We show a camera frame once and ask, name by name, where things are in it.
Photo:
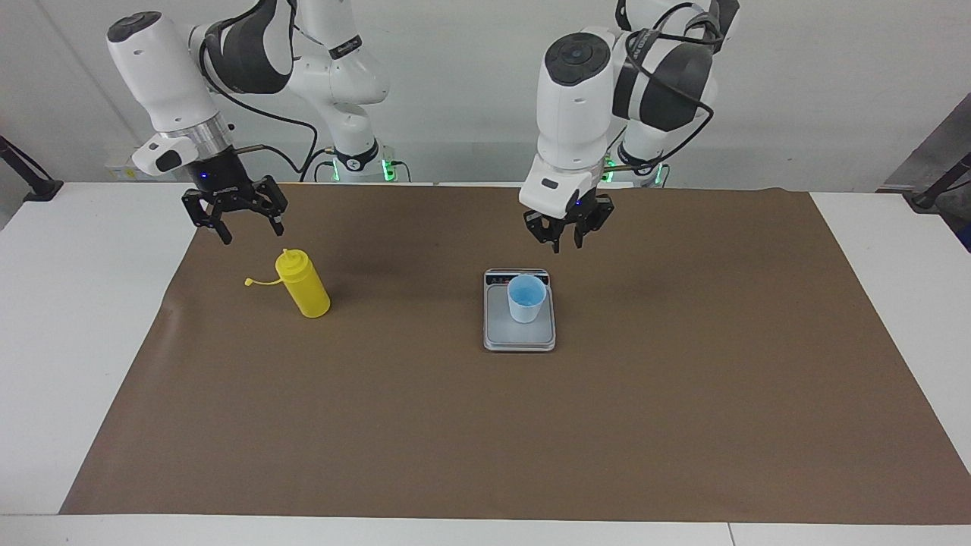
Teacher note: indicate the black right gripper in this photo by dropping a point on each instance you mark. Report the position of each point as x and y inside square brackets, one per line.
[224, 186]

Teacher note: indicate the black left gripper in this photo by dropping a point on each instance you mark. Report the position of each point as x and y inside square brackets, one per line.
[580, 212]

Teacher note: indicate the light blue plastic cup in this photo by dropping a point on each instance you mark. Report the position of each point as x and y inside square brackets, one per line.
[526, 307]

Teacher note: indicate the yellow squeeze bottle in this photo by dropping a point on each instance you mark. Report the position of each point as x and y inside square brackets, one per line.
[307, 292]

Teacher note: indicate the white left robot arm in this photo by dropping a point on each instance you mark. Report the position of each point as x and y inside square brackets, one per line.
[573, 106]

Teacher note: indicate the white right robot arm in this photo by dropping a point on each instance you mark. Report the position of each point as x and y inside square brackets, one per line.
[163, 76]

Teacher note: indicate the silver digital kitchen scale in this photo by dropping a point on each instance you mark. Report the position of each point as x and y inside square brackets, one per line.
[520, 337]

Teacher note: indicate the brown paper table mat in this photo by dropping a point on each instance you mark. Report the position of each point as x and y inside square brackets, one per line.
[455, 440]

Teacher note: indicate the dark grey slanted panel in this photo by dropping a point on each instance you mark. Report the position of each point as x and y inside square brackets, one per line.
[941, 144]

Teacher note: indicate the white wall power outlet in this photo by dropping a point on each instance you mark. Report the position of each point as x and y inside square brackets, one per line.
[117, 171]

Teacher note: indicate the black clamp mount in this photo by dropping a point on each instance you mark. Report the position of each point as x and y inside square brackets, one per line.
[924, 200]
[45, 189]

